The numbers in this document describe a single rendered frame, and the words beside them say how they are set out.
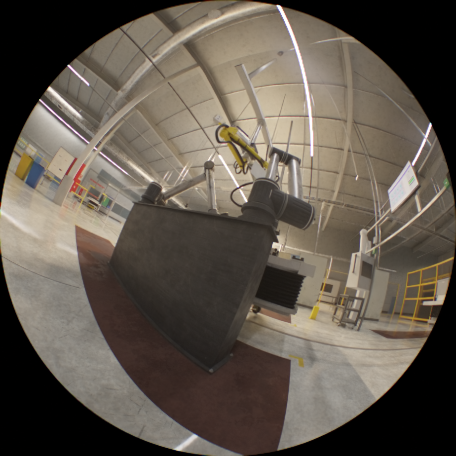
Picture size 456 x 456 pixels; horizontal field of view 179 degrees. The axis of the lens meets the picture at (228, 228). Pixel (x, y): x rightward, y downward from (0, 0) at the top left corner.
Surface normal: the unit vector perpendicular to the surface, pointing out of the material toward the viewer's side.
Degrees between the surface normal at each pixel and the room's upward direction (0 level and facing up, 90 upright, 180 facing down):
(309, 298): 90
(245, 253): 90
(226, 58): 175
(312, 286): 90
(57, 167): 90
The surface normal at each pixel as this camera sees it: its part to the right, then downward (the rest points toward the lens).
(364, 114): -0.38, 0.87
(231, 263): -0.42, -0.39
